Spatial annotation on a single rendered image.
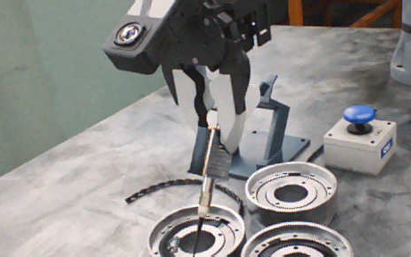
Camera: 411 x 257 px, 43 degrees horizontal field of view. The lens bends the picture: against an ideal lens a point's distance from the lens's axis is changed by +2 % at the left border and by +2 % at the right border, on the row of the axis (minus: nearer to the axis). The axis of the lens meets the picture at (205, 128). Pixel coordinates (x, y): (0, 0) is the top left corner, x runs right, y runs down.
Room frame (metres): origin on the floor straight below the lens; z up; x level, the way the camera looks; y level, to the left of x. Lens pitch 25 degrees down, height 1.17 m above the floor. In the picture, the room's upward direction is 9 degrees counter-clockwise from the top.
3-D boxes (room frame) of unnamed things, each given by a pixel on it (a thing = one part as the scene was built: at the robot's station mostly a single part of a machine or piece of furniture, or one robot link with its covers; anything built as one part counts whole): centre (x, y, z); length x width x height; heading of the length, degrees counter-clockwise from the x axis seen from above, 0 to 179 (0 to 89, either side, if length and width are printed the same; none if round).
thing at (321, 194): (0.51, -0.09, 0.82); 0.08 x 0.08 x 0.02
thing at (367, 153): (0.61, -0.20, 0.82); 0.08 x 0.07 x 0.05; 139
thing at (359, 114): (0.60, -0.20, 0.85); 0.04 x 0.04 x 0.05
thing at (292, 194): (0.51, -0.09, 0.82); 0.10 x 0.10 x 0.04
